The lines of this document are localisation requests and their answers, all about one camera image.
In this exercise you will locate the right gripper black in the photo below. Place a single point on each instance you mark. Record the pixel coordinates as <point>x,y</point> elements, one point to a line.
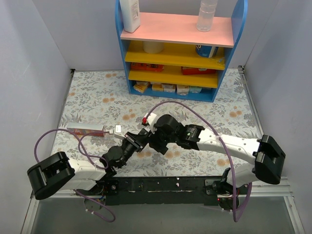
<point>156,143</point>

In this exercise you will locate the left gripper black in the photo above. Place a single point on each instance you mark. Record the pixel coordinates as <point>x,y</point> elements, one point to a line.
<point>134,141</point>

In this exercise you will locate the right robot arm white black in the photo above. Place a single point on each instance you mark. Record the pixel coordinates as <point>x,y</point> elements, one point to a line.
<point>264,158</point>

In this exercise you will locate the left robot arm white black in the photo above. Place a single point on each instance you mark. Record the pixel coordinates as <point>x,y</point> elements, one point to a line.
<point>59,172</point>

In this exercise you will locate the floral tablecloth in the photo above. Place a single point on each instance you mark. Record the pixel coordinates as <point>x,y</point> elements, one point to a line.
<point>102,97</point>

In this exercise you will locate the yellow tissue pack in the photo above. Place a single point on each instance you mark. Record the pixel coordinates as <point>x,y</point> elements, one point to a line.
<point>141,86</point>

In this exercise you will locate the red snack box on table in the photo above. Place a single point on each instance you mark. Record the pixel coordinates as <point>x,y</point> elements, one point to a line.
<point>84,128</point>

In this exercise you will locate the red snack box on shelf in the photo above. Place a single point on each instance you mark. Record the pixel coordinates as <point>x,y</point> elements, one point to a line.
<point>196,71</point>

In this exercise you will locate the orange red snack box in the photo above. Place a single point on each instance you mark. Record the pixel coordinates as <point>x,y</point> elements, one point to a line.
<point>147,67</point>

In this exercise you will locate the blue wooden shelf unit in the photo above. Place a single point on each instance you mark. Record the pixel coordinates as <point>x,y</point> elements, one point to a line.
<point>180,38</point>

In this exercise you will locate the blue white can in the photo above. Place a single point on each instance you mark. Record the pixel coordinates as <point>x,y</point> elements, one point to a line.
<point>206,51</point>

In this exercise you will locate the white plastic bottle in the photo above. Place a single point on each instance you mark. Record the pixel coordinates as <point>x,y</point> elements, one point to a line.
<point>131,14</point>

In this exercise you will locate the clear plastic water bottle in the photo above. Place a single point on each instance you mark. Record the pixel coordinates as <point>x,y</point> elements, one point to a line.
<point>206,15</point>

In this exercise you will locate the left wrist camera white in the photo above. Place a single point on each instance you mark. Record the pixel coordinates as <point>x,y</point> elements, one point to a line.
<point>116,132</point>

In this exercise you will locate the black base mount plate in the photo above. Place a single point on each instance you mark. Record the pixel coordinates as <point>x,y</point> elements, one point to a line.
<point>161,190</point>

